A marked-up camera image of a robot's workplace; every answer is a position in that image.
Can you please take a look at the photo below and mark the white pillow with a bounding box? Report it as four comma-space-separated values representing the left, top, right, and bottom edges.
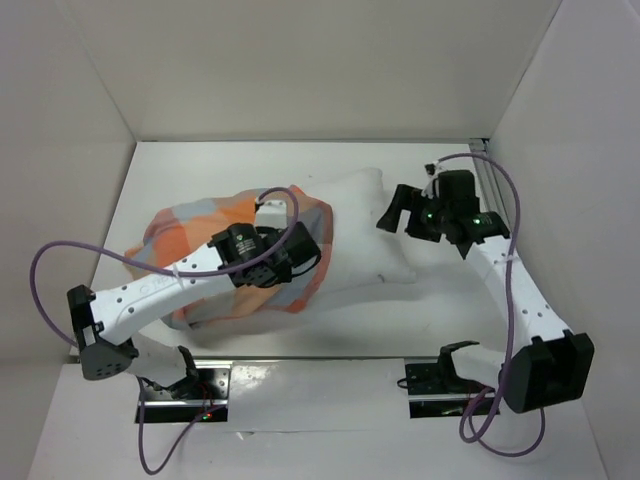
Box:
189, 168, 422, 351

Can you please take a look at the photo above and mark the checkered orange grey pillowcase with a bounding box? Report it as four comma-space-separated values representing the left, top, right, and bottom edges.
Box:
125, 186, 333, 329

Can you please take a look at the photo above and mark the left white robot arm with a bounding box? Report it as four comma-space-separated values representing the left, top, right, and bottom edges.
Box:
67, 222, 322, 399

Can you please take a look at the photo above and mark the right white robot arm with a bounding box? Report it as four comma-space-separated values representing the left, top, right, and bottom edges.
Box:
376, 170, 595, 413

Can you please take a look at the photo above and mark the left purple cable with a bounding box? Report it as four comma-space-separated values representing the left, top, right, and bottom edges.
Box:
29, 187, 301, 475

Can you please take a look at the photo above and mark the purple cable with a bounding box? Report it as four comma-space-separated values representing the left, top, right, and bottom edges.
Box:
424, 152, 547, 457
29, 187, 301, 475

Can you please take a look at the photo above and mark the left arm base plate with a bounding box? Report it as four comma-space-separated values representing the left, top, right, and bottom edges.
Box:
143, 359, 232, 424

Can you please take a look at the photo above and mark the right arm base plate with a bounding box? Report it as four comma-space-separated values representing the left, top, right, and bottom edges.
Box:
396, 340, 504, 419

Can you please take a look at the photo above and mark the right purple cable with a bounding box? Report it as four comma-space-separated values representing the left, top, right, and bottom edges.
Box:
424, 152, 547, 457

